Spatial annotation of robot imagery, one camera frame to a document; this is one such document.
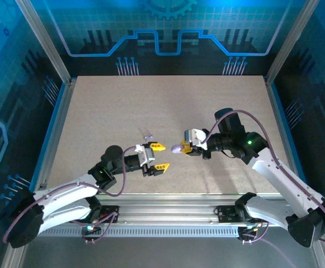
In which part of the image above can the grey slotted cable duct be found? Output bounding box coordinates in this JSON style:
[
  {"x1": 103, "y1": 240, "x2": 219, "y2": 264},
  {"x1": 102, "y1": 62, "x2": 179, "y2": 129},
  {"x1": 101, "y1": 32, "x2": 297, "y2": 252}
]
[{"x1": 38, "y1": 226, "x2": 241, "y2": 238}]

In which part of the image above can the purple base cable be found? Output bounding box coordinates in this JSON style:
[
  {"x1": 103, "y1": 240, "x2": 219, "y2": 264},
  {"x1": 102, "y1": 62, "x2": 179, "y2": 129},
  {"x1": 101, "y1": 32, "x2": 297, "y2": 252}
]
[
  {"x1": 81, "y1": 210, "x2": 121, "y2": 245},
  {"x1": 240, "y1": 220, "x2": 296, "y2": 268}
]

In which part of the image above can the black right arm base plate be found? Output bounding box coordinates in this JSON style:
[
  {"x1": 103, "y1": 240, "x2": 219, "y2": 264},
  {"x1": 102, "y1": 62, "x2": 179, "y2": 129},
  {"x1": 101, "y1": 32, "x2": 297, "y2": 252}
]
[{"x1": 216, "y1": 205, "x2": 238, "y2": 224}]

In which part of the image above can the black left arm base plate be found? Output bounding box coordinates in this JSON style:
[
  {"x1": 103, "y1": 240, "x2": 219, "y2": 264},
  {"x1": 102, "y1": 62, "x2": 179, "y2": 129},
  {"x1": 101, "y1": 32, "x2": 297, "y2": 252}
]
[{"x1": 99, "y1": 205, "x2": 121, "y2": 224}]

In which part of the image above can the aluminium frame post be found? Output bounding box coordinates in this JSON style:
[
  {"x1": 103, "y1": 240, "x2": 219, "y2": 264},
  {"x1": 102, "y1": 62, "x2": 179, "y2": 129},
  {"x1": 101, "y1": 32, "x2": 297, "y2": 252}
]
[
  {"x1": 15, "y1": 0, "x2": 74, "y2": 84},
  {"x1": 265, "y1": 0, "x2": 319, "y2": 84}
]

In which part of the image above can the aluminium table side rail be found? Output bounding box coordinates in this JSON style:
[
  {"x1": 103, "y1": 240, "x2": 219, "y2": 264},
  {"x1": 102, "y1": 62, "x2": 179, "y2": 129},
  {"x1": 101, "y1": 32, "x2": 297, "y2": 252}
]
[
  {"x1": 30, "y1": 78, "x2": 78, "y2": 196},
  {"x1": 264, "y1": 75, "x2": 297, "y2": 168}
]

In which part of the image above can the aluminium frame rail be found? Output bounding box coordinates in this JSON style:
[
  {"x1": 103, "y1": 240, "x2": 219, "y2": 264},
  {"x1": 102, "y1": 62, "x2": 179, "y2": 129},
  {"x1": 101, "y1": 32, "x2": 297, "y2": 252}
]
[{"x1": 31, "y1": 192, "x2": 291, "y2": 227}]

